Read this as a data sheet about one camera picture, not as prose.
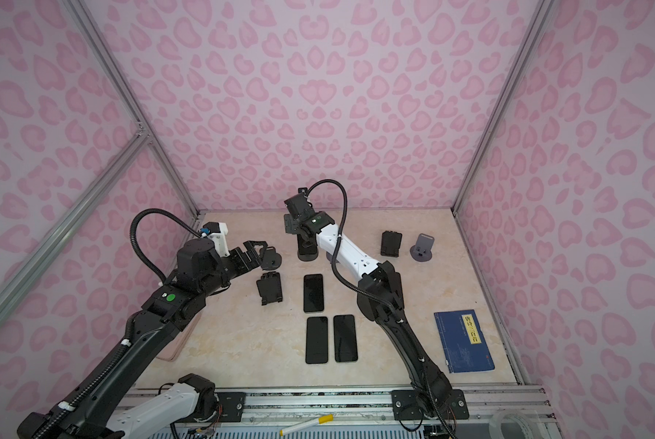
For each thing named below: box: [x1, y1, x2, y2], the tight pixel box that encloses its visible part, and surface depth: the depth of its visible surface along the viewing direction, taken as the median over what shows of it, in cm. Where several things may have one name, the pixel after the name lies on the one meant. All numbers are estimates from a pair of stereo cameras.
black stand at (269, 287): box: [256, 270, 283, 307], surface depth 94 cm
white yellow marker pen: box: [279, 413, 334, 437], surface depth 72 cm
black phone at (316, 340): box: [305, 316, 329, 365], surface depth 86 cm
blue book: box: [433, 309, 495, 375], surface depth 85 cm
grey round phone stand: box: [409, 233, 435, 263], surface depth 103 cm
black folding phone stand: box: [380, 230, 403, 257], surface depth 106 cm
